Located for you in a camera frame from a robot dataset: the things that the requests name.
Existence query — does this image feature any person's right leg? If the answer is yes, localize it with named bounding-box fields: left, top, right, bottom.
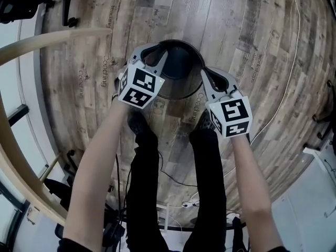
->
left=183, top=129, right=228, bottom=252

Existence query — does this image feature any white power strip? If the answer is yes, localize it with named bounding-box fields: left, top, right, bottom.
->
left=182, top=198, right=201, bottom=208

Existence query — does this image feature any black floor cable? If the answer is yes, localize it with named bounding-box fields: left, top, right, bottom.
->
left=157, top=145, right=202, bottom=187

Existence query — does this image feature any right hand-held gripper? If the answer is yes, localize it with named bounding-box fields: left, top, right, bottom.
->
left=200, top=67, right=253, bottom=140

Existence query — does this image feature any person's right forearm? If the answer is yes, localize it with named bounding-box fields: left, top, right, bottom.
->
left=230, top=134, right=286, bottom=249

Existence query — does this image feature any person's right shoe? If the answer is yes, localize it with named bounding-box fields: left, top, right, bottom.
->
left=198, top=111, right=218, bottom=132

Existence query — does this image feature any white floor cable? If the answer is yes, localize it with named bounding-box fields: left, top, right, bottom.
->
left=249, top=0, right=302, bottom=144

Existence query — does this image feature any white desk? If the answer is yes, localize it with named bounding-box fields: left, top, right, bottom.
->
left=301, top=140, right=336, bottom=165

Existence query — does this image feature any person's shoe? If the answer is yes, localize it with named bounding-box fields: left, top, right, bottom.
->
left=127, top=111, right=150, bottom=136
left=198, top=111, right=218, bottom=132

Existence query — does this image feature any person's black shirt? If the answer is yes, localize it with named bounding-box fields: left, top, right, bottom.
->
left=58, top=237, right=288, bottom=252

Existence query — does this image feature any person's left shoe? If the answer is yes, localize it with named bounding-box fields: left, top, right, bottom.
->
left=127, top=111, right=150, bottom=136

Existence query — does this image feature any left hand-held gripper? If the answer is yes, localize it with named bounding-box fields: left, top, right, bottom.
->
left=118, top=43, right=169, bottom=110

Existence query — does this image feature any black mesh waste bin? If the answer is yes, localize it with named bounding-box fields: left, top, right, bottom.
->
left=151, top=39, right=206, bottom=100

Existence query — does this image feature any person's left forearm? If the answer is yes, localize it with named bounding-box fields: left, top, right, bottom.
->
left=64, top=98, right=133, bottom=246

